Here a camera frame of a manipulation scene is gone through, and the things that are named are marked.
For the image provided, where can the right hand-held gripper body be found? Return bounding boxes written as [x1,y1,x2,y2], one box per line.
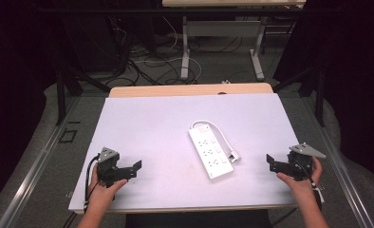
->
[287,142,327,182]

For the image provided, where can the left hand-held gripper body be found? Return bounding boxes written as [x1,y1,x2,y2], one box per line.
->
[96,146,123,188]

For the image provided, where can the person's right hand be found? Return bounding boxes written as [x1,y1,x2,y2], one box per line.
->
[275,156,324,199]

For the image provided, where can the person's left hand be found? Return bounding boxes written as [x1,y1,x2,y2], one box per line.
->
[87,163,128,208]

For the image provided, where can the white table mat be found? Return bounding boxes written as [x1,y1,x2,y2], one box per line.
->
[68,92,302,213]

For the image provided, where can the white power plug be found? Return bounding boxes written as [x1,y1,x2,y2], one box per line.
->
[228,150,242,164]

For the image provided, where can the black metal stand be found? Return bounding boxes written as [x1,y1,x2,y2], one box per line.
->
[53,56,113,126]
[271,63,328,128]

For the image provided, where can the white power strip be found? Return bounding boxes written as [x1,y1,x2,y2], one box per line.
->
[187,123,235,181]

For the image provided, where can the wooden table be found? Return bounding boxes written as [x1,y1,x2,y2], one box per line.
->
[74,82,300,215]

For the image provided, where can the white desk with metal legs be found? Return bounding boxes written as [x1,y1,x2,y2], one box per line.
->
[161,0,307,82]

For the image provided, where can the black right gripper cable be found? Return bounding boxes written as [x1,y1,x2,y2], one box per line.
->
[293,160,326,204]

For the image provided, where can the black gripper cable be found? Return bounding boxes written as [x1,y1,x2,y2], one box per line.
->
[293,160,326,204]
[83,154,102,214]

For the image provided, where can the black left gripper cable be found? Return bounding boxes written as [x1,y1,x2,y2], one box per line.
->
[83,154,102,214]

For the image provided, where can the aluminium floor rail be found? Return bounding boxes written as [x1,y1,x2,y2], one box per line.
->
[298,94,374,228]
[0,94,82,228]

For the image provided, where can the white power strip cable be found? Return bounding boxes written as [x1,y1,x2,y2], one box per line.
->
[190,119,236,157]

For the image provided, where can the tangle of floor cables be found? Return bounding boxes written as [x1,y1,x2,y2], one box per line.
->
[105,15,250,87]

